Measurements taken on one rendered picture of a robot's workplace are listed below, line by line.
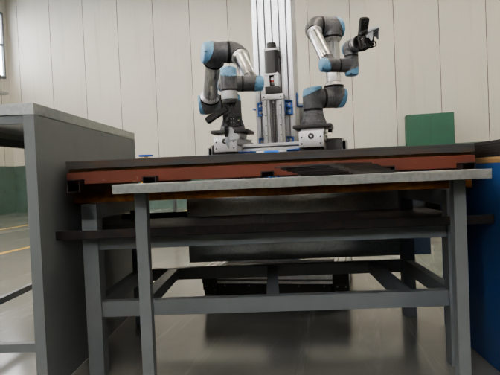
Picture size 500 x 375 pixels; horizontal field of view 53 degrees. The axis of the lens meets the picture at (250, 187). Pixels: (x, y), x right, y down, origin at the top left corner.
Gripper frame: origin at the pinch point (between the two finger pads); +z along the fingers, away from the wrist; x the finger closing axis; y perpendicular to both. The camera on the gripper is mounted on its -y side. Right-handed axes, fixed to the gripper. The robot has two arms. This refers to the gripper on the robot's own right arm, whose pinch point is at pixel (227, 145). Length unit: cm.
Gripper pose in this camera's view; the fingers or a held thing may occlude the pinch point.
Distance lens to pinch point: 228.4
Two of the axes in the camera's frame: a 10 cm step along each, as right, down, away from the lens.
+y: 10.0, -0.4, -0.4
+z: 0.4, 10.0, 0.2
